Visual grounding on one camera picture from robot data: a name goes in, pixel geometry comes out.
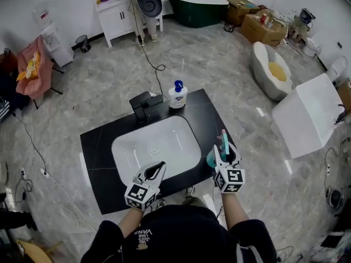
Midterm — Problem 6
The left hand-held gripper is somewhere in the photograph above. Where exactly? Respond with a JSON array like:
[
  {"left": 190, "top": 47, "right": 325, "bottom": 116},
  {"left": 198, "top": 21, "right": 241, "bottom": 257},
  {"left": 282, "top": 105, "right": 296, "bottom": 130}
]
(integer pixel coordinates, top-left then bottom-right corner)
[{"left": 124, "top": 161, "right": 167, "bottom": 211}]

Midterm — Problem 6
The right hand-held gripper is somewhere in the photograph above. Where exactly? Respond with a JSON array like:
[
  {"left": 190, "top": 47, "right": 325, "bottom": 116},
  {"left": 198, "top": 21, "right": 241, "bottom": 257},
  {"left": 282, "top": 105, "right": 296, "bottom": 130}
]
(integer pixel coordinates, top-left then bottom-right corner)
[{"left": 213, "top": 142, "right": 246, "bottom": 195}]

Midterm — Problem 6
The person's right forearm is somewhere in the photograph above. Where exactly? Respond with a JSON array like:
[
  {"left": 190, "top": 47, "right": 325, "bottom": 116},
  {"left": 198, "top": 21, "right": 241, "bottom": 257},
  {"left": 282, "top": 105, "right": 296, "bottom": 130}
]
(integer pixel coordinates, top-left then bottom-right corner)
[{"left": 220, "top": 192, "right": 249, "bottom": 230}]

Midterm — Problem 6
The person's left forearm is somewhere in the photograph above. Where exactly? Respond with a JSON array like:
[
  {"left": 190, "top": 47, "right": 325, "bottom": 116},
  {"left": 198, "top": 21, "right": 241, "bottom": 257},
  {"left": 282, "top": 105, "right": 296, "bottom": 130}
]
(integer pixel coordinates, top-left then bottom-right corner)
[{"left": 117, "top": 208, "right": 145, "bottom": 239}]

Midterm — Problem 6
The white soap pump bottle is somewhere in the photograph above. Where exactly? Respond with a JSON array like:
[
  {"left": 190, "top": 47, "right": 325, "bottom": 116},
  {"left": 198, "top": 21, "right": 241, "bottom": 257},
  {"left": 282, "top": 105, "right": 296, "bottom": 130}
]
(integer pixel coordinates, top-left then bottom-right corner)
[{"left": 168, "top": 80, "right": 189, "bottom": 109}]

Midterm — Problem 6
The white sink basin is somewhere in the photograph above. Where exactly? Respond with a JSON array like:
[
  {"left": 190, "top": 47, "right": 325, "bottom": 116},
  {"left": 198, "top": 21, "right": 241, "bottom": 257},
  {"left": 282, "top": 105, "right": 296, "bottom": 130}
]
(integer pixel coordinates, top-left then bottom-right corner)
[{"left": 111, "top": 116, "right": 202, "bottom": 187}]

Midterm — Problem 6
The person's khaki trouser leg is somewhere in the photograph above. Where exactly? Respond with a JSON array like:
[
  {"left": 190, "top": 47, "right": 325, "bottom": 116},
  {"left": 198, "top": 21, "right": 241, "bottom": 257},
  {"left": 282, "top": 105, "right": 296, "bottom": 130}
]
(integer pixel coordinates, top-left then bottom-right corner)
[{"left": 182, "top": 196, "right": 209, "bottom": 209}]

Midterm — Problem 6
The black stone table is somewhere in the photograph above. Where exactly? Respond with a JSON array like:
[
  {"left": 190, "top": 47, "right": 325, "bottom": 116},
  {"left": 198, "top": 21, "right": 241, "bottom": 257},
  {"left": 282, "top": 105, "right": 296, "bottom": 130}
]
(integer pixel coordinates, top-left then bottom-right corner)
[{"left": 80, "top": 88, "right": 239, "bottom": 215}]

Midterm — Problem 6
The person's black shirt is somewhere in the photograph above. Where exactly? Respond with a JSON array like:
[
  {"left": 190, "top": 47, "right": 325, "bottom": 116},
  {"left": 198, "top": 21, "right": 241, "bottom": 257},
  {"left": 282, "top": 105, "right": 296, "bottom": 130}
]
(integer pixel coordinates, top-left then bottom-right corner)
[{"left": 81, "top": 204, "right": 278, "bottom": 263}]

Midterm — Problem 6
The egg-shaped cushion bed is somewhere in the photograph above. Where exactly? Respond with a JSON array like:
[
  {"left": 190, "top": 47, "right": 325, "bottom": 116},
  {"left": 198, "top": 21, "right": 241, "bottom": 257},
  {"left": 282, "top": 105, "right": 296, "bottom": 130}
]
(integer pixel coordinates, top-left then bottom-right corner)
[{"left": 251, "top": 41, "right": 293, "bottom": 102}]

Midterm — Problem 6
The white square bathtub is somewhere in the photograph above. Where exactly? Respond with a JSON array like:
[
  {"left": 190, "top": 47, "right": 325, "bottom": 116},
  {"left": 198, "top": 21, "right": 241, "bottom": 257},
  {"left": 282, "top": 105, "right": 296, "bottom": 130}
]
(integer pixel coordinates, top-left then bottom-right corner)
[{"left": 271, "top": 73, "right": 346, "bottom": 159}]

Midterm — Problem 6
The oval pack on floor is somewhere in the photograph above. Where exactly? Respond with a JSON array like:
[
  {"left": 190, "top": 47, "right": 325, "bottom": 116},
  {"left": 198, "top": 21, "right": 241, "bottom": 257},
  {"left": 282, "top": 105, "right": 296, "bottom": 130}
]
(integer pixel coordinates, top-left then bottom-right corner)
[{"left": 326, "top": 187, "right": 345, "bottom": 209}]

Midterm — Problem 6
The black bathtub faucet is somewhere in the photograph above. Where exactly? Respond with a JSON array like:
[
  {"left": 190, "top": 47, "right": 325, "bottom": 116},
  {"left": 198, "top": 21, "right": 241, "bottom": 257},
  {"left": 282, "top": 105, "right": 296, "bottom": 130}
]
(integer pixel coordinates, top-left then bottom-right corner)
[{"left": 334, "top": 102, "right": 347, "bottom": 125}]

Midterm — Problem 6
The large cardboard box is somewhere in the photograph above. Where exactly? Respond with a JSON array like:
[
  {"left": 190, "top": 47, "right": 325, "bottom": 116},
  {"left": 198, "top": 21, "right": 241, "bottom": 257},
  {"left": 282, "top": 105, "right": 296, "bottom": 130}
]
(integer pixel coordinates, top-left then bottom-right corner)
[{"left": 240, "top": 9, "right": 288, "bottom": 47}]

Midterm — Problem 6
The open cardboard box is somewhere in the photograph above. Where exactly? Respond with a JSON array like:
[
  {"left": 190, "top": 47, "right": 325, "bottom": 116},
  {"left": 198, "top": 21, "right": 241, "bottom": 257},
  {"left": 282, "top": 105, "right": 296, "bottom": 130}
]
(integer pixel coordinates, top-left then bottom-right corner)
[{"left": 337, "top": 79, "right": 351, "bottom": 112}]

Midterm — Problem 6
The white oval toilet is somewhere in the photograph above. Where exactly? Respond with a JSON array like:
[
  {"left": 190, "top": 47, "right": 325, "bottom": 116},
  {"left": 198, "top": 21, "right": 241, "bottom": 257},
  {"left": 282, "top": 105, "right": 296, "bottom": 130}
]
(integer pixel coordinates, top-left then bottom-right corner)
[{"left": 326, "top": 55, "right": 348, "bottom": 82}]

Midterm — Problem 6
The pink cloth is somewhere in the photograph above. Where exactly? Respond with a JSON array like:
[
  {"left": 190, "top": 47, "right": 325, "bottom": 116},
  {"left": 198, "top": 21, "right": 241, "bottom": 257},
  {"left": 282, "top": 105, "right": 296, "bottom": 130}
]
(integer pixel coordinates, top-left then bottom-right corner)
[{"left": 15, "top": 36, "right": 54, "bottom": 100}]

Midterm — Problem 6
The dark green bathtub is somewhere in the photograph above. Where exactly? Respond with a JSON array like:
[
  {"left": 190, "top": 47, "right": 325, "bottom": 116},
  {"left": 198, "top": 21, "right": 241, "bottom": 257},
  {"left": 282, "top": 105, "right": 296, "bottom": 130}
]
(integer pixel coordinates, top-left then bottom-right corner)
[{"left": 166, "top": 0, "right": 230, "bottom": 28}]

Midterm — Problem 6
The cardboard box with teal lid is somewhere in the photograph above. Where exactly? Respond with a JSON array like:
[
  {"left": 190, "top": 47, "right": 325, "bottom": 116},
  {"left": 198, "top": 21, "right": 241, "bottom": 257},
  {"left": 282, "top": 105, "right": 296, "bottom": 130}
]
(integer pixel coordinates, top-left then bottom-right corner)
[{"left": 224, "top": 0, "right": 261, "bottom": 27}]

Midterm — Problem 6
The white water dispenser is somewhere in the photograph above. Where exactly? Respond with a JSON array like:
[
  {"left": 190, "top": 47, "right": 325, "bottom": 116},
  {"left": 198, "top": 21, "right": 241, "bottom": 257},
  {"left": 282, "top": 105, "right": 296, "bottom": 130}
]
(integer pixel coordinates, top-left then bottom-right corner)
[{"left": 32, "top": 1, "right": 75, "bottom": 67}]

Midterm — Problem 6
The white vanity cabinet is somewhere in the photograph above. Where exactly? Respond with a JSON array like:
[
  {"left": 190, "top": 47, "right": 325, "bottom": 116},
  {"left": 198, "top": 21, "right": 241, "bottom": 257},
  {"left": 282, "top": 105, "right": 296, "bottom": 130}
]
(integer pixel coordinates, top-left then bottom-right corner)
[{"left": 95, "top": 0, "right": 164, "bottom": 48}]

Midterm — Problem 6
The yellow plush toy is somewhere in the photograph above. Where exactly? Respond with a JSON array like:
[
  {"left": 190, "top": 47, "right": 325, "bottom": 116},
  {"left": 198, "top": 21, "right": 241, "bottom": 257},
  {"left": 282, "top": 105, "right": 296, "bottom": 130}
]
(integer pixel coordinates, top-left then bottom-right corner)
[{"left": 16, "top": 51, "right": 41, "bottom": 82}]

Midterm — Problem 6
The dark clothes pile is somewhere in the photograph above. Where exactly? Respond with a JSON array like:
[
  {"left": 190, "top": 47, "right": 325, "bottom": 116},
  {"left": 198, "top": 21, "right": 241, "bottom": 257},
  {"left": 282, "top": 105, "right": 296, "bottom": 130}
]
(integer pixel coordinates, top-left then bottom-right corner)
[{"left": 0, "top": 64, "right": 31, "bottom": 122}]

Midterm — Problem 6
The black floor cable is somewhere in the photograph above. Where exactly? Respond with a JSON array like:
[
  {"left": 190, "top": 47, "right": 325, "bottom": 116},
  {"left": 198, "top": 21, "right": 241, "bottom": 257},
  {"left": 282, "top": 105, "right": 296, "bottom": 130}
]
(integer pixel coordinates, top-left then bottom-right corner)
[{"left": 128, "top": 0, "right": 167, "bottom": 98}]

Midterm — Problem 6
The black wire wastebasket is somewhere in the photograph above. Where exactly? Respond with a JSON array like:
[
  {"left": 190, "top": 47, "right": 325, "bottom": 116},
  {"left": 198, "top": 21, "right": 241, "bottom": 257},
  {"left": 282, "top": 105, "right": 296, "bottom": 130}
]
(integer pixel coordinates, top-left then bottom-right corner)
[{"left": 75, "top": 35, "right": 92, "bottom": 53}]

